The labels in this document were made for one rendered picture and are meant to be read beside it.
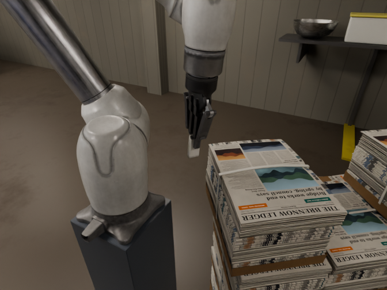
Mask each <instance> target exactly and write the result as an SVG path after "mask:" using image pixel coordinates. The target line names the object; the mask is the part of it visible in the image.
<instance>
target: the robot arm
mask: <svg viewBox="0 0 387 290"><path fill-rule="evenodd" d="M156 1H157V2H159V3H160V4H161V5H162V6H163V7H164V8H165V9H166V11H167V13H168V17H170V18H172V19H174V20H175V21H177V22H178V23H179V24H181V25H182V27H183V32H184V39H185V47H184V64H183V69H184V71H185V72H186V76H185V88H186V89H187V90H188V91H187V92H184V93H183V95H184V101H185V127H186V129H188V133H189V142H188V154H187V156H188V157H189V158H193V157H198V156H199V150H200V142H201V140H203V139H206V138H207V135H208V132H209V130H210V127H211V123H212V121H213V118H214V117H215V115H216V114H217V111H216V110H212V107H211V95H212V94H213V92H215V91H216V89H217V82H218V76H219V75H220V74H221V73H222V69H223V62H224V57H225V53H226V51H225V50H226V45H227V42H228V40H229V38H230V35H231V33H232V28H233V23H234V17H235V13H236V4H237V0H156ZM0 3H1V4H2V5H3V6H4V8H5V9H6V10H7V11H8V12H9V14H10V15H11V16H12V17H13V18H14V20H15V21H16V23H18V25H19V26H20V27H21V29H22V30H23V31H24V32H25V33H26V35H27V36H28V37H29V38H30V39H31V41H32V42H33V43H34V45H35V46H36V47H37V48H38V49H39V51H40V52H41V53H42V54H43V56H44V57H45V58H46V59H47V60H48V62H49V63H50V64H51V66H52V67H53V68H54V69H55V70H56V72H57V73H58V74H59V75H60V77H61V78H62V79H63V80H64V81H65V83H66V84H67V85H68V87H69V88H70V89H71V90H72V91H73V93H74V94H75V95H76V96H77V97H78V99H79V100H80V101H81V102H82V106H81V116H82V117H83V119H84V120H85V123H86V125H85V126H84V127H83V129H82V131H81V133H80V135H79V138H78V143H77V161H78V167H79V172H80V175H81V179H82V182H83V185H84V188H85V191H86V194H87V196H88V199H89V201H90V205H89V206H88V207H86V208H84V209H83V210H81V211H79V212H78V213H77V215H76V218H77V221H78V222H81V223H87V224H88V226H87V227H86V228H85V229H84V231H83V232H82V234H81V237H82V238H84V241H85V242H91V241H92V240H94V239H95V238H96V237H98V236H99V235H101V234H102V233H106V234H108V235H110V236H112V237H114V238H115V239H116V240H117V241H118V242H119V243H120V244H121V245H127V244H129V243H130V242H131V240H132V238H133V236H134V234H135V233H136V232H137V231H138V230H139V229H140V228H141V227H142V225H143V224H144V223H145V222H146V221H147V219H148V218H149V217H150V216H151V215H152V214H153V213H154V212H155V211H156V210H157V209H158V208H159V207H161V206H162V205H164V204H165V198H164V196H162V195H159V194H154V193H151V192H149V191H148V176H147V147H148V144H149V139H150V119H149V115H148V113H147V111H146V109H145V107H144V106H143V105H142V104H141V103H140V102H139V101H137V100H136V99H135V98H134V97H133V96H132V95H131V94H130V93H129V92H128V91H127V90H126V89H125V88H124V87H122V86H120V85H116V84H111V83H110V81H109V80H108V79H107V77H106V76H105V75H104V73H103V72H102V70H101V69H100V68H99V66H98V65H97V63H96V62H95V61H94V59H93V58H92V56H91V55H90V53H89V52H88V50H87V49H86V48H85V46H84V45H83V43H82V42H81V41H80V39H79V38H78V36H77V35H76V34H75V32H74V31H73V29H72V28H71V26H70V25H69V24H68V22H67V21H66V20H65V18H64V17H63V15H62V14H61V12H60V11H59V10H58V8H57V7H56V6H55V4H54V3H53V1H52V0H0Z"/></svg>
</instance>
